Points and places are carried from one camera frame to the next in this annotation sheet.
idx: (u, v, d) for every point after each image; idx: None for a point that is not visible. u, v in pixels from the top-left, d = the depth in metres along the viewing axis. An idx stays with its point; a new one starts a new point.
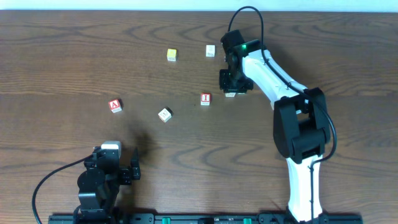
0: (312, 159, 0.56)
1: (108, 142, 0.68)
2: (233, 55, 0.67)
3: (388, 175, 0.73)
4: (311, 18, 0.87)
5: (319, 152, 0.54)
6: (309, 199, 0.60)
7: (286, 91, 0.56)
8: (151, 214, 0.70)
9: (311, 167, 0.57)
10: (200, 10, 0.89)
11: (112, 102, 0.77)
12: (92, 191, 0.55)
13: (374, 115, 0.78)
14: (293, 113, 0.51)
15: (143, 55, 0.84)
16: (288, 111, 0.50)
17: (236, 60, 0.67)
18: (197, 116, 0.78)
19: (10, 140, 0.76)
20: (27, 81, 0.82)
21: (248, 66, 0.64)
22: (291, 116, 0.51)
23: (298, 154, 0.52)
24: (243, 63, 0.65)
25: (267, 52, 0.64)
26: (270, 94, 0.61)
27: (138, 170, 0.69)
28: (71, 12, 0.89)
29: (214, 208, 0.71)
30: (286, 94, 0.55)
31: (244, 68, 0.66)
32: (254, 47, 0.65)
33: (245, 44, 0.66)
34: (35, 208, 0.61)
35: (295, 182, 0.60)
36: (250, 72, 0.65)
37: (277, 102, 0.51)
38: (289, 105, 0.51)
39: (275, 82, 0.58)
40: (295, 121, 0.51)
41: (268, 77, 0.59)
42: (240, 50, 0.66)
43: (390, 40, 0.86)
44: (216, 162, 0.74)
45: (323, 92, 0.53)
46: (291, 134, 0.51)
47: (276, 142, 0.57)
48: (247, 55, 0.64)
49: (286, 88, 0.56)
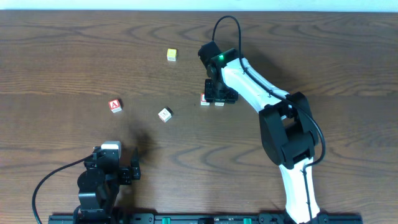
0: (303, 163, 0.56)
1: (107, 142, 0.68)
2: (211, 66, 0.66)
3: (388, 175, 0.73)
4: (311, 18, 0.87)
5: (308, 155, 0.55)
6: (306, 201, 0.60)
7: (268, 98, 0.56)
8: (151, 214, 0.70)
9: (304, 170, 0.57)
10: (200, 10, 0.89)
11: (112, 102, 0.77)
12: (92, 191, 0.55)
13: (374, 115, 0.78)
14: (279, 121, 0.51)
15: (143, 55, 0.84)
16: (273, 119, 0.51)
17: (215, 71, 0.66)
18: (196, 116, 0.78)
19: (10, 140, 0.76)
20: (27, 81, 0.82)
21: (227, 76, 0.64)
22: (277, 123, 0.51)
23: (290, 159, 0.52)
24: (223, 73, 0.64)
25: (245, 60, 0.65)
26: (253, 104, 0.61)
27: (138, 170, 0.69)
28: (71, 12, 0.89)
29: (214, 208, 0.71)
30: (269, 102, 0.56)
31: (225, 79, 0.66)
32: (231, 56, 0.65)
33: (221, 55, 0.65)
34: (35, 208, 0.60)
35: (288, 183, 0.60)
36: (231, 83, 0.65)
37: (261, 112, 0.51)
38: (273, 113, 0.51)
39: (257, 91, 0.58)
40: (282, 129, 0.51)
41: (250, 86, 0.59)
42: (217, 61, 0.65)
43: (390, 40, 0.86)
44: (215, 162, 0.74)
45: (305, 96, 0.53)
46: (280, 141, 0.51)
47: (267, 150, 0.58)
48: (224, 66, 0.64)
49: (268, 95, 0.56)
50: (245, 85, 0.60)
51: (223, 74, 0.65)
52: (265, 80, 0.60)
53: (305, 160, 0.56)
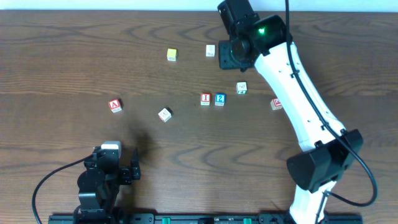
0: (328, 186, 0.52)
1: (107, 142, 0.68)
2: (243, 41, 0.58)
3: (388, 175, 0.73)
4: (311, 18, 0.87)
5: (334, 178, 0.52)
6: (316, 212, 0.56)
7: (321, 129, 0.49)
8: (151, 214, 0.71)
9: (325, 192, 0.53)
10: (200, 10, 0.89)
11: (112, 102, 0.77)
12: (92, 191, 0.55)
13: (374, 115, 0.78)
14: (326, 163, 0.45)
15: (143, 55, 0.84)
16: (322, 163, 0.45)
17: (246, 46, 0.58)
18: (196, 116, 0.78)
19: (10, 140, 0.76)
20: (26, 81, 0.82)
21: (267, 67, 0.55)
22: (324, 167, 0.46)
23: (317, 190, 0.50)
24: (261, 60, 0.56)
25: (295, 51, 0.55)
26: (297, 122, 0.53)
27: (138, 170, 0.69)
28: (71, 12, 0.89)
29: (214, 207, 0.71)
30: (322, 137, 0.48)
31: (258, 64, 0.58)
32: (273, 31, 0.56)
33: (259, 26, 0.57)
34: (35, 208, 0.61)
35: (302, 192, 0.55)
36: (268, 74, 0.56)
37: (313, 156, 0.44)
38: (323, 156, 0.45)
39: (306, 116, 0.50)
40: (325, 170, 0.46)
41: (298, 103, 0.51)
42: (255, 34, 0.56)
43: (390, 40, 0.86)
44: (215, 162, 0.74)
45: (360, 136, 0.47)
46: (318, 180, 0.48)
47: (294, 175, 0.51)
48: (265, 52, 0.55)
49: (322, 126, 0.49)
50: (295, 93, 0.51)
51: (256, 57, 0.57)
52: (317, 99, 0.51)
53: (330, 183, 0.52)
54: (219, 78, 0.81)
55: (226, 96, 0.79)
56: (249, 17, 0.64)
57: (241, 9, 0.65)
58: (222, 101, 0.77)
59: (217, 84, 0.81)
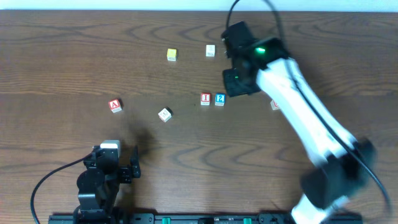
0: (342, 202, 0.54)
1: (107, 142, 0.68)
2: (245, 61, 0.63)
3: (388, 175, 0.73)
4: (311, 18, 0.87)
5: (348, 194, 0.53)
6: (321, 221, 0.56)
7: (331, 140, 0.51)
8: (151, 214, 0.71)
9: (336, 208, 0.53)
10: (200, 10, 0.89)
11: (112, 102, 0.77)
12: (92, 191, 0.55)
13: (374, 116, 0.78)
14: (346, 182, 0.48)
15: (143, 55, 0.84)
16: (342, 182, 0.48)
17: (249, 66, 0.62)
18: (196, 116, 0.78)
19: (10, 140, 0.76)
20: (27, 81, 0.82)
21: (268, 82, 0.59)
22: (346, 186, 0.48)
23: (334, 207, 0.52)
24: (263, 77, 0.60)
25: (293, 65, 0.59)
26: (305, 135, 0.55)
27: (137, 168, 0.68)
28: (71, 12, 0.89)
29: (214, 207, 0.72)
30: (333, 144, 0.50)
31: (260, 81, 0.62)
32: (271, 50, 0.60)
33: (259, 45, 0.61)
34: (33, 208, 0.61)
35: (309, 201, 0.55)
36: (271, 88, 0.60)
37: (328, 173, 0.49)
38: (341, 173, 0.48)
39: (316, 129, 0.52)
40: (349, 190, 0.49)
41: (305, 117, 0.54)
42: (254, 53, 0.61)
43: (390, 40, 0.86)
44: (215, 162, 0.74)
45: (370, 147, 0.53)
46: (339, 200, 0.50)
47: (311, 196, 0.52)
48: (265, 68, 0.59)
49: (330, 136, 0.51)
50: (296, 105, 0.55)
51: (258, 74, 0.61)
52: (323, 112, 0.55)
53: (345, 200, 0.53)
54: (219, 78, 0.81)
55: (226, 96, 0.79)
56: (248, 41, 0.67)
57: (240, 35, 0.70)
58: (222, 101, 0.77)
59: (217, 84, 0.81)
